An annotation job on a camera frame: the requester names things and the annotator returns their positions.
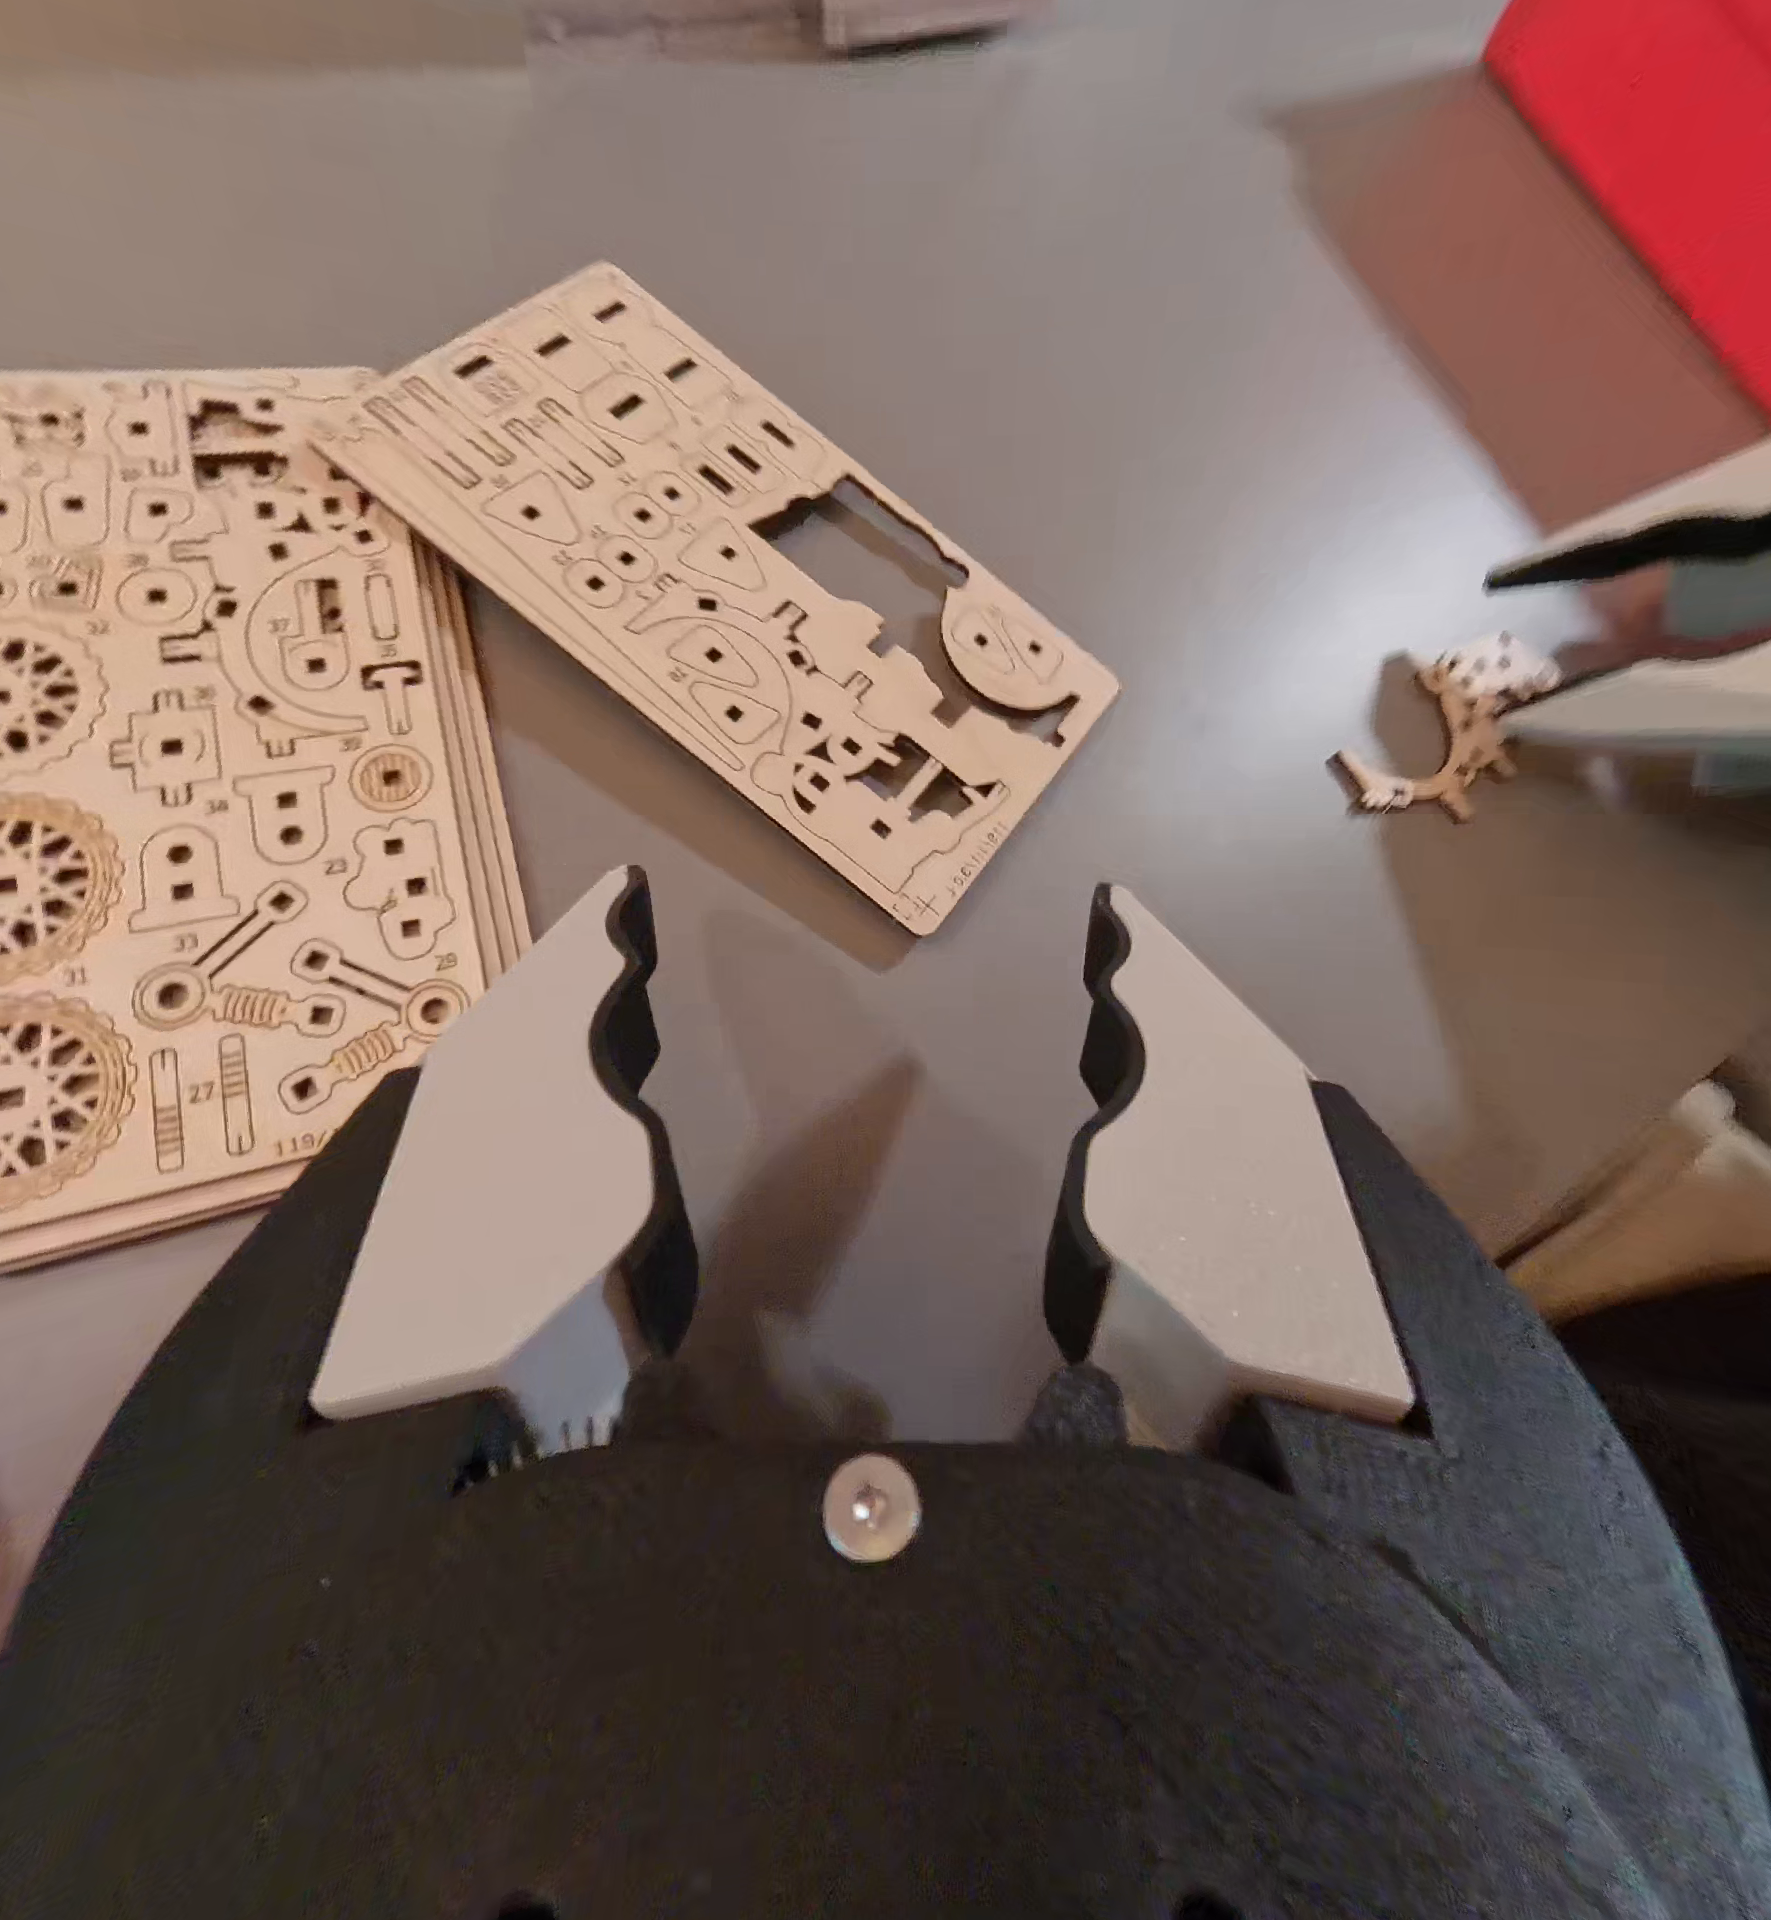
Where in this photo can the stack of wooden puzzle sheets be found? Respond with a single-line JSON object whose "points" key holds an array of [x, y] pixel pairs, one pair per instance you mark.
{"points": [[225, 842]]}

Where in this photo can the wooden puzzle sheet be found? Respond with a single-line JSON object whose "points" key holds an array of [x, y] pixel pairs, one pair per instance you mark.
{"points": [[587, 600]]}

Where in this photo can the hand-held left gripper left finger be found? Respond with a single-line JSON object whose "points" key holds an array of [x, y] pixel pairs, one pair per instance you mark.
{"points": [[495, 1186]]}

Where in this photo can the red plastic bin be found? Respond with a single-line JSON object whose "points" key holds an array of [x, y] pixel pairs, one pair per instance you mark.
{"points": [[1696, 181]]}

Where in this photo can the grey desk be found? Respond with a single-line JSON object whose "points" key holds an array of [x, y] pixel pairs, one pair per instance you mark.
{"points": [[977, 226]]}

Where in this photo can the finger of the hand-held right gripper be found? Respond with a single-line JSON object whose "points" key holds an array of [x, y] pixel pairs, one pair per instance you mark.
{"points": [[1724, 489], [1724, 705]]}

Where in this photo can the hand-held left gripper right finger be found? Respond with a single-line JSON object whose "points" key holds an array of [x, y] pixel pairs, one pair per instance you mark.
{"points": [[1232, 1201]]}

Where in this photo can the wooden cut-out puzzle piece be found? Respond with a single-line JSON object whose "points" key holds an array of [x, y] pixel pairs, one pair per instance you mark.
{"points": [[1456, 750]]}

